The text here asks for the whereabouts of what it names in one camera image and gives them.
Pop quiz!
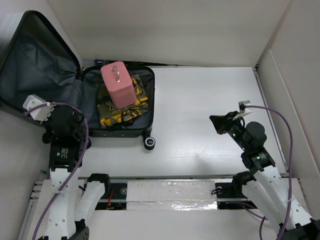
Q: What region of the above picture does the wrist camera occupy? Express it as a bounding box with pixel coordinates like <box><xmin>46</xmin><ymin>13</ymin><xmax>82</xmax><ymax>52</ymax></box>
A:
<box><xmin>233</xmin><ymin>100</ymin><xmax>252</xmax><ymax>120</ymax></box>
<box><xmin>22</xmin><ymin>94</ymin><xmax>55</xmax><ymax>123</ymax></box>

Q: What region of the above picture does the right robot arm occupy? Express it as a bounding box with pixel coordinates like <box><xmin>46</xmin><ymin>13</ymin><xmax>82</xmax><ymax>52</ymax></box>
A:
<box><xmin>209</xmin><ymin>111</ymin><xmax>320</xmax><ymax>240</ymax></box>

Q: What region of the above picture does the camouflage clothing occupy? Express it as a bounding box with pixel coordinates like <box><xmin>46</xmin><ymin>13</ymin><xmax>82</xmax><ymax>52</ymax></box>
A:
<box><xmin>97</xmin><ymin>74</ymin><xmax>150</xmax><ymax>127</ymax></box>

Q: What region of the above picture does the pink box with metal handle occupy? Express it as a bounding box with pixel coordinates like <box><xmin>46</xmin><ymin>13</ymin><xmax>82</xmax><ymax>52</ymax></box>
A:
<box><xmin>100</xmin><ymin>61</ymin><xmax>137</xmax><ymax>109</ymax></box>

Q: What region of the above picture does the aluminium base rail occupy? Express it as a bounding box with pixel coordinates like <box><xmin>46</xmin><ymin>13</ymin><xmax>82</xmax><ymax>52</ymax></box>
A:
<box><xmin>17</xmin><ymin>174</ymin><xmax>308</xmax><ymax>240</ymax></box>

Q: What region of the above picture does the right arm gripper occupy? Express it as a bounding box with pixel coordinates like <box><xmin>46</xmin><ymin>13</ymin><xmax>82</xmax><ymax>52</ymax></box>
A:
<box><xmin>208</xmin><ymin>110</ymin><xmax>249</xmax><ymax>152</ymax></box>

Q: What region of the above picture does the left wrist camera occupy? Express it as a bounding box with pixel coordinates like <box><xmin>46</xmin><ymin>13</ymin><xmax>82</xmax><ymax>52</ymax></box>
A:
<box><xmin>22</xmin><ymin>94</ymin><xmax>55</xmax><ymax>123</ymax></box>

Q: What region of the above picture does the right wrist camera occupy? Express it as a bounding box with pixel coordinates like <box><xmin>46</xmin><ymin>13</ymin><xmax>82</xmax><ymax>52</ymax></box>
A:
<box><xmin>233</xmin><ymin>100</ymin><xmax>252</xmax><ymax>120</ymax></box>

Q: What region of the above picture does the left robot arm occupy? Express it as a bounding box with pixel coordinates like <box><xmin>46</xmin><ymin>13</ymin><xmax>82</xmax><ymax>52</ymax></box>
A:
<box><xmin>28</xmin><ymin>102</ymin><xmax>112</xmax><ymax>240</ymax></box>

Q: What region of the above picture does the white space print suitcase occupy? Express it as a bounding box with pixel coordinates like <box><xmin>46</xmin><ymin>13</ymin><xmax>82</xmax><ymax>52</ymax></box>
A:
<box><xmin>0</xmin><ymin>10</ymin><xmax>156</xmax><ymax>150</ymax></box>

